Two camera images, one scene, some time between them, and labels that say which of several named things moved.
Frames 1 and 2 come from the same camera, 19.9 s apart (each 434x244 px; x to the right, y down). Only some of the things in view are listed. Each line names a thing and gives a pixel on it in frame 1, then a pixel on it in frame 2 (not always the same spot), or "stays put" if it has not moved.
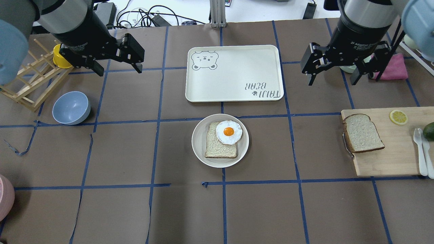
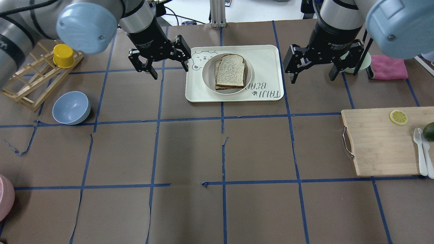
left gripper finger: [129, 51] to [181, 52]
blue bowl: [71, 107] stays put
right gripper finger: [374, 62] to [351, 60]
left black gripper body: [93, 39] to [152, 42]
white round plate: [198, 140] to [208, 73]
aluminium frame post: [217, 13] stays put
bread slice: [214, 148] to [218, 87]
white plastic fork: [417, 137] stays put
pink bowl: [7, 196] stays put
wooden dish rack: [38, 78] stays put
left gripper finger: [78, 60] to [139, 65]
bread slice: [362, 134] to [230, 71]
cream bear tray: [234, 73] stays put
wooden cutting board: [395, 127] stays put
